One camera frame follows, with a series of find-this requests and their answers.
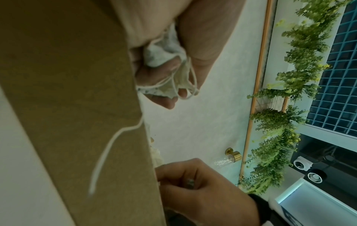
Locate person's left hand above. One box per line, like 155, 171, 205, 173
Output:
109, 0, 246, 110

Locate person's right hand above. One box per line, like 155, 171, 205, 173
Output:
154, 157, 260, 226

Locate bunch of tea bags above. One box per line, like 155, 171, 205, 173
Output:
136, 22, 200, 100

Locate rows of packed tea bags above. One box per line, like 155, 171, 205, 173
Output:
87, 114, 163, 197

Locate brown paper box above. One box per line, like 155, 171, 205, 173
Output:
0, 0, 168, 226

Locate black marker wristband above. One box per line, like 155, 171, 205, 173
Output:
248, 194, 298, 226

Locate wooden framed lattice board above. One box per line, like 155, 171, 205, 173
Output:
252, 95, 289, 113

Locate white lit display panel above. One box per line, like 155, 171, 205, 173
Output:
274, 177, 357, 226

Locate green fern plants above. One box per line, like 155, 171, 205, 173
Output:
238, 0, 352, 195

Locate blue grid window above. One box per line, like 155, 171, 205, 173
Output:
305, 0, 357, 137

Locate brass wall lamp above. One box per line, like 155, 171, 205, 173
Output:
213, 147, 242, 167

